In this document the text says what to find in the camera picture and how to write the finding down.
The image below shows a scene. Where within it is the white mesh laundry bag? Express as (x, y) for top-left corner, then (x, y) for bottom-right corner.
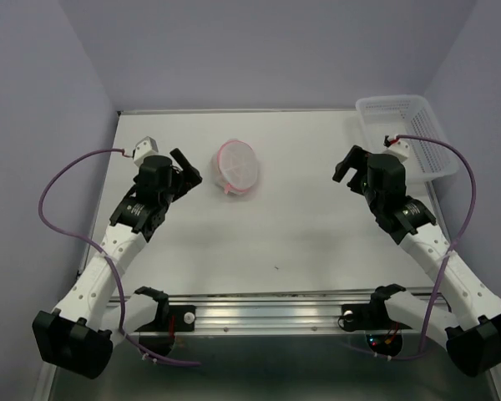
(210, 139), (260, 196)

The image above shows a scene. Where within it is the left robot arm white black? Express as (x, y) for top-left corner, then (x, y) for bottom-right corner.
(32, 142), (202, 379)

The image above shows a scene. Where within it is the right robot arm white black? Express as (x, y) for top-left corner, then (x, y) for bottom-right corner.
(332, 145), (501, 377)

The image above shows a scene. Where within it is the white plastic basket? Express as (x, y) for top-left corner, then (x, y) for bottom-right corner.
(356, 94), (460, 185)

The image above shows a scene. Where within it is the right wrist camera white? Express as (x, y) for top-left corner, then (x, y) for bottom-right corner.
(382, 135), (410, 164)

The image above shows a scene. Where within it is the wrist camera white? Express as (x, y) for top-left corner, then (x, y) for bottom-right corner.
(133, 136), (159, 167)
(382, 135), (410, 164)

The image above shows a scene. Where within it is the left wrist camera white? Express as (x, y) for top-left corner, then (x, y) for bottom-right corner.
(133, 136), (159, 167)

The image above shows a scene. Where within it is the aluminium rail frame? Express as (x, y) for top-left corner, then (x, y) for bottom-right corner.
(33, 109), (501, 401)

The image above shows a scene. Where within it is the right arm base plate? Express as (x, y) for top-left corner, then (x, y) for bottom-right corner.
(337, 303), (397, 332)

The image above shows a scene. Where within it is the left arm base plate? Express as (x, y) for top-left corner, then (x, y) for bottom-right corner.
(135, 304), (196, 333)

